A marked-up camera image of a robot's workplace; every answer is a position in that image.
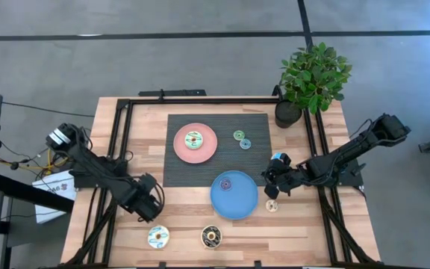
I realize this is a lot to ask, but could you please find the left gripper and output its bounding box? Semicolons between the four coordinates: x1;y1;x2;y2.
123;173;166;224

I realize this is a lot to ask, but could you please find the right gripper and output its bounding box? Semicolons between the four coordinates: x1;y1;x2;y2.
261;159;302;200

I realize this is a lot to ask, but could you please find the large white blue-drizzle donut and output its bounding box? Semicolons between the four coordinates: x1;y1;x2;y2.
147;225;170;250

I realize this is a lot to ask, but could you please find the large chocolate sprinkle donut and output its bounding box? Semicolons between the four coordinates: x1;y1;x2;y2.
200;225;223;249

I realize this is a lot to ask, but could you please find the large mint green donut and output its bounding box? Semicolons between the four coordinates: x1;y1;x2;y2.
184;130;204;151

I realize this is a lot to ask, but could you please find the dark grey woven placemat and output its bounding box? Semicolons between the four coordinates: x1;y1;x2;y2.
162;113;274;188

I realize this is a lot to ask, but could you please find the blue round plate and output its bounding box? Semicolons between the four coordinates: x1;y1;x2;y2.
210;170;260;221

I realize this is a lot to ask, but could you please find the black plant pot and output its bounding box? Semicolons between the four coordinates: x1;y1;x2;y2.
274;99;303;129

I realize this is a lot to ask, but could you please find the pink round plate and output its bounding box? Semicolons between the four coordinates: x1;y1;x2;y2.
172;122;219;164

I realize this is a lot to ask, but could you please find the white paper sheet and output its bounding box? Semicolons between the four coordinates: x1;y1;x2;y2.
31;170;78;224

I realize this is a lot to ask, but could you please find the green leafy plant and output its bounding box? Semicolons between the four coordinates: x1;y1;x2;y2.
279;41;353;116

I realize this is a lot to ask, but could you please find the black desk beam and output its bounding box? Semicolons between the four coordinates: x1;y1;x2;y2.
0;172;75;214

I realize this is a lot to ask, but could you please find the black mounting bar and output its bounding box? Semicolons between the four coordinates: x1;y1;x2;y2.
139;88;208;98

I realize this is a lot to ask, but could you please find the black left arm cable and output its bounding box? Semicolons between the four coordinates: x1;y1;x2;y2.
154;182;166;212

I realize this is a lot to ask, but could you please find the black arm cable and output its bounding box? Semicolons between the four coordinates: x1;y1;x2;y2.
349;118;373;141
154;182;166;212

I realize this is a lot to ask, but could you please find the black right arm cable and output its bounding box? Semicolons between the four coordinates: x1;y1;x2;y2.
349;118;373;141

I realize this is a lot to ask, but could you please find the black aluminium table frame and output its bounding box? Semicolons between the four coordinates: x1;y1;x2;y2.
60;96;382;269

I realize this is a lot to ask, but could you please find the black floor cable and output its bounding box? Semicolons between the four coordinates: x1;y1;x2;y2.
1;101;95;118

